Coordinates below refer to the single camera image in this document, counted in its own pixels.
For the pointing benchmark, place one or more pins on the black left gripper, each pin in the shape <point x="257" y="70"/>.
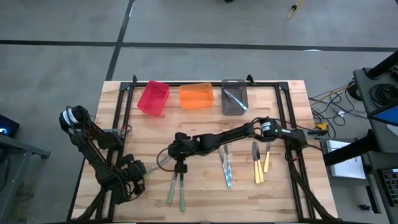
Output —
<point x="136" y="169"/>

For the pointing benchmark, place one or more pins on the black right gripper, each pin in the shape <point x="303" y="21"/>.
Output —
<point x="183" y="144"/>

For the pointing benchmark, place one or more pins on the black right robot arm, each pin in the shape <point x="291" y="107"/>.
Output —
<point x="230" y="135"/>

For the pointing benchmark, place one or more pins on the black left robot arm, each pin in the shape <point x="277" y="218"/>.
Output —
<point x="90" y="140"/>

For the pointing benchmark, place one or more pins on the orange plastic bin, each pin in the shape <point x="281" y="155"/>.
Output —
<point x="196" y="96"/>

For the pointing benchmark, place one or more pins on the red plastic bin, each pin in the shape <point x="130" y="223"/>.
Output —
<point x="154" y="99"/>

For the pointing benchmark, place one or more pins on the grey plastic bin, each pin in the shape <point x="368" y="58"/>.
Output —
<point x="233" y="110"/>

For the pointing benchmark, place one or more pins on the black left gantry upright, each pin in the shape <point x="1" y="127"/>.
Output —
<point x="90" y="210"/>

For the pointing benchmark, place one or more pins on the black gantry upright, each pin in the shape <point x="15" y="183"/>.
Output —
<point x="90" y="210"/>
<point x="314" y="205"/>

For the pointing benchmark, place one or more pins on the grey bench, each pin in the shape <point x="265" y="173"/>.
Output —
<point x="28" y="148"/>

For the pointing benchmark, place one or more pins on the black device with blue light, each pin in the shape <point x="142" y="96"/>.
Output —
<point x="11" y="127"/>

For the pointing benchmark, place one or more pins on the yellow plug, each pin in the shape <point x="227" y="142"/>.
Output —
<point x="321" y="126"/>

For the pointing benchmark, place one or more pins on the black right gantry upright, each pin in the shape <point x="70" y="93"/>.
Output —
<point x="314" y="205"/>

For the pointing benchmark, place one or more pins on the white box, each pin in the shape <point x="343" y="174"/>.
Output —
<point x="348" y="165"/>

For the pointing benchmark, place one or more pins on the black crossbar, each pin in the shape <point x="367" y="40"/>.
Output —
<point x="351" y="148"/>

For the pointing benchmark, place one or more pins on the dark grey side table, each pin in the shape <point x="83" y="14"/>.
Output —
<point x="362" y="93"/>

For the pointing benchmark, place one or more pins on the small black floor item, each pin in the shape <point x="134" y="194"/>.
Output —
<point x="365" y="208"/>

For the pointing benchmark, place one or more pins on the grey equipment table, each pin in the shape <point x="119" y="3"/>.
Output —
<point x="374" y="186"/>

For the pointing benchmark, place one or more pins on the blue panel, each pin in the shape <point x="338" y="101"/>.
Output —
<point x="388" y="116"/>

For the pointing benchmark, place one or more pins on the dark keypad device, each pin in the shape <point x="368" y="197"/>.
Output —
<point x="390" y="186"/>

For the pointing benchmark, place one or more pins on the black pole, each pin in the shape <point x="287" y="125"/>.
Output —
<point x="384" y="63"/>

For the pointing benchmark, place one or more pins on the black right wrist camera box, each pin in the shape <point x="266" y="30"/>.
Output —
<point x="181" y="168"/>

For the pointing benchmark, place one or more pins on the black aluminium table frame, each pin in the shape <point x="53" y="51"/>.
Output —
<point x="202" y="84"/>

